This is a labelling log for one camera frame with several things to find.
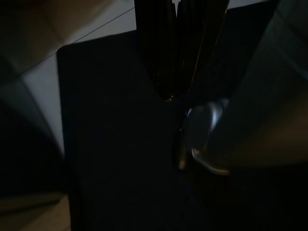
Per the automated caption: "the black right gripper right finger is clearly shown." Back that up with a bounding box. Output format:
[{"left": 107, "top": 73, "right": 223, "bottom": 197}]
[{"left": 177, "top": 0, "right": 229, "bottom": 98}]

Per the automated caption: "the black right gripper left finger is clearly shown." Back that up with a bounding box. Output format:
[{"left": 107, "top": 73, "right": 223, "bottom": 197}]
[{"left": 134, "top": 0, "right": 180, "bottom": 101}]

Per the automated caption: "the silver robot right leg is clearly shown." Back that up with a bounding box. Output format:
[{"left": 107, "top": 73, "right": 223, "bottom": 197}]
[{"left": 174, "top": 97, "right": 233, "bottom": 176}]

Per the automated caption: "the black floor mat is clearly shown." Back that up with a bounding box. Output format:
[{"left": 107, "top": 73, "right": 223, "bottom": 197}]
[{"left": 56, "top": 0, "right": 281, "bottom": 231}]

